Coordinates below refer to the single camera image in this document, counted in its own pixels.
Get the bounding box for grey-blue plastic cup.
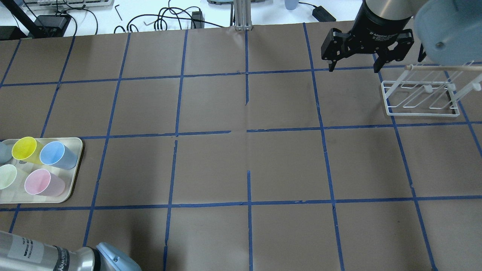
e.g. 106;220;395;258
0;142;13;164

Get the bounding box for white wire cup rack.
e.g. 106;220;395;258
381;61;481;118

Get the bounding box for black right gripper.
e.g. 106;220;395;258
321;1;414;73

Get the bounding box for black camera stand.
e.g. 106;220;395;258
1;0;73;38

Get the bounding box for black tangled cables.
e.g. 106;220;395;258
113;4;234;34

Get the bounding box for yellow plastic cup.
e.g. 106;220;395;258
11;137;44;165

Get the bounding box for green plastic cup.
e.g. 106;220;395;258
0;164;29;192

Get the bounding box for pink plastic cup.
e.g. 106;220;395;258
24;169;66;196

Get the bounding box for aluminium frame post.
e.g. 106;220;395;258
233;0;253;31

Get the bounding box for blue cup on desk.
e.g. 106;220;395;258
284;0;299;11

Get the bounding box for blue plastic cup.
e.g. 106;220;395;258
40;141;78;170

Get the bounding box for black power adapter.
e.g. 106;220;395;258
312;6;336;22

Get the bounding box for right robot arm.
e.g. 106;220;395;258
321;0;482;73

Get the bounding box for beige plastic tray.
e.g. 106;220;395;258
0;137;84;204

